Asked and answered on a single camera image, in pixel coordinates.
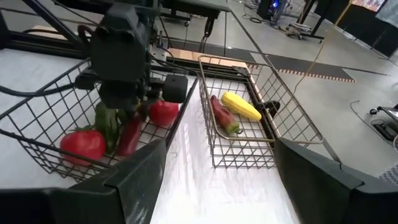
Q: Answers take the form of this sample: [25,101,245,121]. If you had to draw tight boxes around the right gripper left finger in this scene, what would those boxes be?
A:
[0,138,168,224]

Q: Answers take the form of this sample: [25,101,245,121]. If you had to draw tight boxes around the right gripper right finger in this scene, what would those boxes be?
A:
[273,138,398,224]

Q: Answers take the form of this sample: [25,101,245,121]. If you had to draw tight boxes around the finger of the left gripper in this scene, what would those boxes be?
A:
[116,107,130,124]
[136,100,150,121]

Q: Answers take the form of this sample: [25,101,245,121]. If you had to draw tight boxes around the red tomato front left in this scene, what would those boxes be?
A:
[59,126,107,167]

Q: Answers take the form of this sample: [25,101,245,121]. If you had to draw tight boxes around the wooden mounting board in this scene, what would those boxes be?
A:
[166,47,249,70]

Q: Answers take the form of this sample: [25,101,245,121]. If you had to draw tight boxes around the pinkish red pepper green stem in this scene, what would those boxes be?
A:
[210,95,243,135]

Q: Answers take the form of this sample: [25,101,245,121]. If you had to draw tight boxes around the black floor equipment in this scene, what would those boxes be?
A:
[369,105,398,142]

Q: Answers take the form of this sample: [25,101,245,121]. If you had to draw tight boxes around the yellow corn cob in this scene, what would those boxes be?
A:
[220,91,262,122]

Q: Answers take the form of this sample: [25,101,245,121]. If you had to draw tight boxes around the dark rolling table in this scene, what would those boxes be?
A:
[158,0,233,20]

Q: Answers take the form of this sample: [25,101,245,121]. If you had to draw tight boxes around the computer tower blue lights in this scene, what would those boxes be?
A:
[256,0,289,21]

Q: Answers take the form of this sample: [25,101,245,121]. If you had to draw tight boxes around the black partition panel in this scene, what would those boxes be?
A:
[313,0,398,60]

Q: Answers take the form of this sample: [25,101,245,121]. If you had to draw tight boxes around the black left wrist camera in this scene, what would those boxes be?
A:
[162,73,189,104]

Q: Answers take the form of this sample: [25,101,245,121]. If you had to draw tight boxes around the black wire basket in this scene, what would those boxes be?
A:
[0,57,200,183]

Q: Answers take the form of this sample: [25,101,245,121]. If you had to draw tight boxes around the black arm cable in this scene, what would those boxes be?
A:
[0,82,78,97]

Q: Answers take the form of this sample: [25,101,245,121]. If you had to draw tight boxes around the gold wire basket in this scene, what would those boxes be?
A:
[197,55,324,169]

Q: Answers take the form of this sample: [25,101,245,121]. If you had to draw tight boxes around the black rig frame post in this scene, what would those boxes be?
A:
[0,0,91,60]

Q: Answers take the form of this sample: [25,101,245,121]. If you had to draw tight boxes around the yellow hanging cable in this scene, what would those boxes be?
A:
[294,0,354,94]

